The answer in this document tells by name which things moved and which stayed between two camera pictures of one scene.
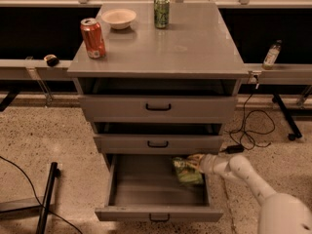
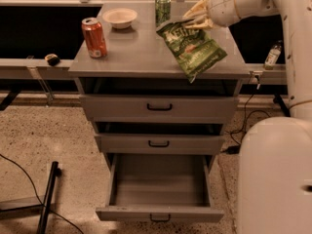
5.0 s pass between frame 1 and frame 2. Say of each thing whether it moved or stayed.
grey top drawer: stayed
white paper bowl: stayed
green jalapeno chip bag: moved
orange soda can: stayed
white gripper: moved
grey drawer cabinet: stayed
